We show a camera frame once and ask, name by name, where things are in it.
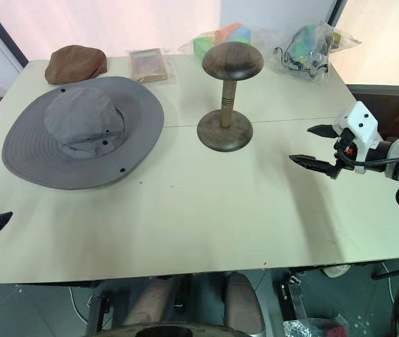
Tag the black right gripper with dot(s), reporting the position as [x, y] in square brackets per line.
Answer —
[343, 147]

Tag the dark wooden hat stand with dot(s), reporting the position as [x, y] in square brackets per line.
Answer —
[227, 105]

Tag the grey wide-brim bucket hat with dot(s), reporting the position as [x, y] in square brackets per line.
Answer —
[80, 140]

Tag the bag of coloured foam blocks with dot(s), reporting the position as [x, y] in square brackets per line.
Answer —
[236, 33]

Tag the brown flat cap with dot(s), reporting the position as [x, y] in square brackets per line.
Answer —
[74, 63]

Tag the tan rounded cylinder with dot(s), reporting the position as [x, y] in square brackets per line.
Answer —
[243, 302]
[151, 302]

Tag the crumpled clear plastic bag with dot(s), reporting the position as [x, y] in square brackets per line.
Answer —
[315, 328]

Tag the brown packet in clear wrap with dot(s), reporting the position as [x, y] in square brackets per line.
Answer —
[149, 66]

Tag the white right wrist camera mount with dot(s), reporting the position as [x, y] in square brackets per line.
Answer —
[358, 119]

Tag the metal table frame bracket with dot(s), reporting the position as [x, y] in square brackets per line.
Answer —
[292, 298]
[97, 314]

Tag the dark window frame post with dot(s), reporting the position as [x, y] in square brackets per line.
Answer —
[8, 31]

